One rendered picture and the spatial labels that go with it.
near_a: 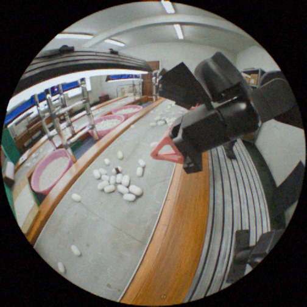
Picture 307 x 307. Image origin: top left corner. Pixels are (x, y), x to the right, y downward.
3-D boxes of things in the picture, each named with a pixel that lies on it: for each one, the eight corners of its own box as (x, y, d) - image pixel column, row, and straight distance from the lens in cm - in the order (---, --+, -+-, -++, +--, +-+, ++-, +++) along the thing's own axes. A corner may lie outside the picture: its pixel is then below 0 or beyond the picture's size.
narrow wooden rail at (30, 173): (147, 102, 168) (147, 95, 166) (27, 208, 78) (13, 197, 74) (144, 102, 170) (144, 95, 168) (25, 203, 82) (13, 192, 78)
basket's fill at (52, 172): (83, 171, 51) (77, 162, 48) (54, 208, 51) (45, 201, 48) (64, 159, 70) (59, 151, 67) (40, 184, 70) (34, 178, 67)
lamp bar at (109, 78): (139, 78, 164) (139, 74, 164) (110, 80, 112) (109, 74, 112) (134, 79, 168) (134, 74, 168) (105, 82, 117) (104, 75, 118)
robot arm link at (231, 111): (204, 98, 15) (244, 80, 17) (208, 107, 21) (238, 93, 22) (226, 146, 15) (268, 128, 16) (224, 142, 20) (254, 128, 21)
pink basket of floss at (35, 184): (82, 156, 62) (75, 142, 58) (77, 200, 45) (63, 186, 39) (49, 167, 76) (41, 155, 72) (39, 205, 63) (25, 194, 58)
